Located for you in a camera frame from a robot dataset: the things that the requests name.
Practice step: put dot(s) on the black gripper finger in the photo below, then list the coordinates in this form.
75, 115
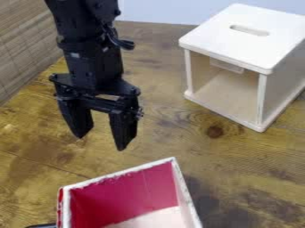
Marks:
123, 126
78, 117

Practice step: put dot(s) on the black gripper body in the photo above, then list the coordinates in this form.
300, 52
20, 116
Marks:
115, 95

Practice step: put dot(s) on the red drawer with white rim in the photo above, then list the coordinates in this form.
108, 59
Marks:
142, 197

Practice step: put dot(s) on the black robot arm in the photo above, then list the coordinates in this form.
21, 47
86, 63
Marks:
92, 86

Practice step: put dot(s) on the white wooden box cabinet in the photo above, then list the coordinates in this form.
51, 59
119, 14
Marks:
245, 63

